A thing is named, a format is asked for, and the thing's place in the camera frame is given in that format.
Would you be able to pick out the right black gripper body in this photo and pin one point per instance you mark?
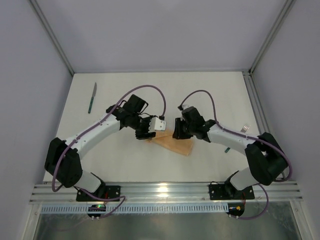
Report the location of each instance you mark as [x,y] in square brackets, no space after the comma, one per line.
[179,128]

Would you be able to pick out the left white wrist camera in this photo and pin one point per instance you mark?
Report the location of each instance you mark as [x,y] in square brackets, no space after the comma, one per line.
[156,124]

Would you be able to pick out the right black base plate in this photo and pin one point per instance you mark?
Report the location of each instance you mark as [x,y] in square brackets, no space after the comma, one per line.
[217,191]

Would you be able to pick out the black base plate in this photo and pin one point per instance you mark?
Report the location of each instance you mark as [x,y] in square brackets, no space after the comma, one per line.
[217,191]
[112,193]

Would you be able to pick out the fork with green handle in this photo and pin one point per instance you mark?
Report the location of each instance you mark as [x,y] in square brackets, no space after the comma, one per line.
[245,128]

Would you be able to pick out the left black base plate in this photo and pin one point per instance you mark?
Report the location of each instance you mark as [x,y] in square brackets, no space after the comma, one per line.
[112,193]

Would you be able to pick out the aluminium frame post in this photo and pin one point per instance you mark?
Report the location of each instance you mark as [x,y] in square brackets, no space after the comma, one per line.
[51,35]
[272,33]

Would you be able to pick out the right side aluminium rail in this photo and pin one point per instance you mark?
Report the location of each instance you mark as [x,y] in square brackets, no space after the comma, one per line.
[259,113]

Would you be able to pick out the aluminium rail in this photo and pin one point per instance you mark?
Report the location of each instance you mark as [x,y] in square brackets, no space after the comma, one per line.
[162,192]
[259,113]

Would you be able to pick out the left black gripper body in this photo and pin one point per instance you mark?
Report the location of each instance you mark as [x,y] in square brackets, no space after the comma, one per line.
[144,131]

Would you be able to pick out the right small connector board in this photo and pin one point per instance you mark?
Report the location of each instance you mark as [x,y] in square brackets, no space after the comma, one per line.
[235,210]

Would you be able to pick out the right aluminium frame post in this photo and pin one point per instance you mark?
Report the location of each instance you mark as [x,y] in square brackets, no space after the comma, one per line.
[272,33]

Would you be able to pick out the slotted grey cable duct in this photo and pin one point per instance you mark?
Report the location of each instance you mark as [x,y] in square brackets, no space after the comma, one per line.
[137,208]

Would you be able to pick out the knife with green handle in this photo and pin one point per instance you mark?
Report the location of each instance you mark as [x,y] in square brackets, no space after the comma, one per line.
[92,98]

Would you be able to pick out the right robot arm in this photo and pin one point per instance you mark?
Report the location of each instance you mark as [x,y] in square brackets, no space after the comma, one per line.
[262,152]

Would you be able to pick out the left aluminium frame post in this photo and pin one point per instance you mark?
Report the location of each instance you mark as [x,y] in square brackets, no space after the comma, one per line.
[51,35]

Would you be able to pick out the aluminium front rail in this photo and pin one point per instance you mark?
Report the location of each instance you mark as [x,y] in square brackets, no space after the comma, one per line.
[162,192]

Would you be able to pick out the left small controller board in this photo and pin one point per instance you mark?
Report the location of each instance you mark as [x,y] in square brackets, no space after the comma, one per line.
[96,211]

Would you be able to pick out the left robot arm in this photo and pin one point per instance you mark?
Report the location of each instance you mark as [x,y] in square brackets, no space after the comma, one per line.
[63,160]

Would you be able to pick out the orange cloth napkin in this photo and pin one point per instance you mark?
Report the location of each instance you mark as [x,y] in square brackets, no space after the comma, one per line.
[165,139]

